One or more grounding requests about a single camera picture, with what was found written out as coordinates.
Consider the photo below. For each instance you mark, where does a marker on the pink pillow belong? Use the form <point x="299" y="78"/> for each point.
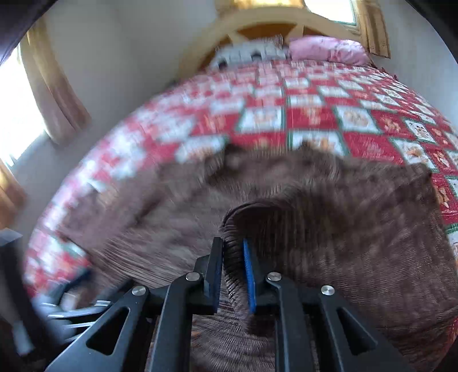
<point x="329" y="49"/>

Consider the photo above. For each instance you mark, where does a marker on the beige curtain right window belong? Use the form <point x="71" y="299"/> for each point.
<point x="373" y="28"/>

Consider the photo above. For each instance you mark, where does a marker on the beige curtain left window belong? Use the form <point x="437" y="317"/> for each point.
<point x="63" y="112"/>

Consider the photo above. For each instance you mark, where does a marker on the brown knitted sweater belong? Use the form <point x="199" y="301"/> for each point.
<point x="372" y="230"/>

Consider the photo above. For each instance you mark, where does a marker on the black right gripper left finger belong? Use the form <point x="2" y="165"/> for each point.
<point x="148" y="329"/>

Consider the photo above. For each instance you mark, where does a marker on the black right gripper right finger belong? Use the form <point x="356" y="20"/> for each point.
<point x="315" y="328"/>

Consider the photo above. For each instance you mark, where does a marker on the cream wooden headboard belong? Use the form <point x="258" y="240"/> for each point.
<point x="247" y="24"/>

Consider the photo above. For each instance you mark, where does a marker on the red patchwork teddy bear quilt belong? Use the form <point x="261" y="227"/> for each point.
<point x="357" y="111"/>

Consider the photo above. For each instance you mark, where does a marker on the grey white patterned pillow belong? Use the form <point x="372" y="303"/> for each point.
<point x="249" y="52"/>

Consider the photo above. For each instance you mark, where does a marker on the beige curtain window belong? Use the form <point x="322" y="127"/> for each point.
<point x="373" y="28"/>
<point x="63" y="112"/>

